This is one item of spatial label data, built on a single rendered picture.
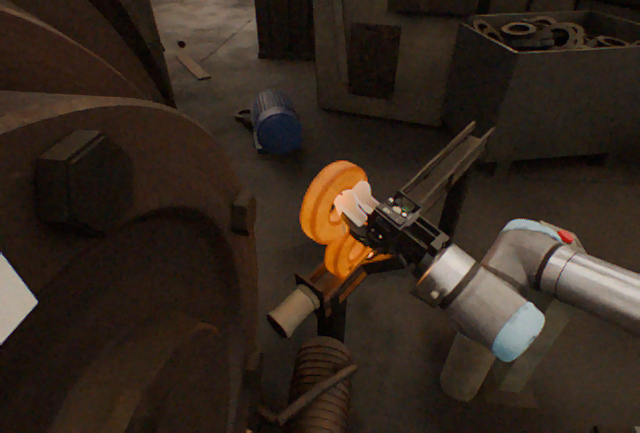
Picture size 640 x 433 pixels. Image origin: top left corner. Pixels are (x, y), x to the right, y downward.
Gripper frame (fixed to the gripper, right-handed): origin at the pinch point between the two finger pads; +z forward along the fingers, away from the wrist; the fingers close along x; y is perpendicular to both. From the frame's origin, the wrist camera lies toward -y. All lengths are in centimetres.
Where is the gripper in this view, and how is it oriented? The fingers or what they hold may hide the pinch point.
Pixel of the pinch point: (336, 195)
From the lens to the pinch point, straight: 67.5
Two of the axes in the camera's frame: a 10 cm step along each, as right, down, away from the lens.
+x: -6.7, 4.6, -5.8
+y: 2.0, -6.4, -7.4
